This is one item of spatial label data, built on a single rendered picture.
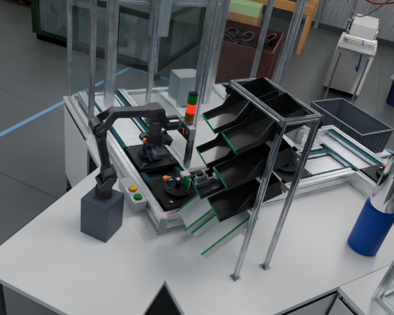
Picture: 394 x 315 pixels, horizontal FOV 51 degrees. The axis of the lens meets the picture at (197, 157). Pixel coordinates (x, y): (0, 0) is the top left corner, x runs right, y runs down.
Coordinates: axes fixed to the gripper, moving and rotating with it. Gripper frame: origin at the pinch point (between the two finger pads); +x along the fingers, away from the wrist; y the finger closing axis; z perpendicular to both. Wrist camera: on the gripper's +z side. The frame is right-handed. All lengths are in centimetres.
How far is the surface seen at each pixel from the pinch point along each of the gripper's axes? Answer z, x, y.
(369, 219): 92, 18, -56
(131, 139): 18, 34, 66
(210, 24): 34, -51, 23
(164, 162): 23.9, 28.6, 29.6
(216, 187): 16.9, 1.3, -28.7
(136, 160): 9.0, 28.6, 35.7
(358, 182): 137, 34, -16
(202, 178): 13.6, -0.1, -22.7
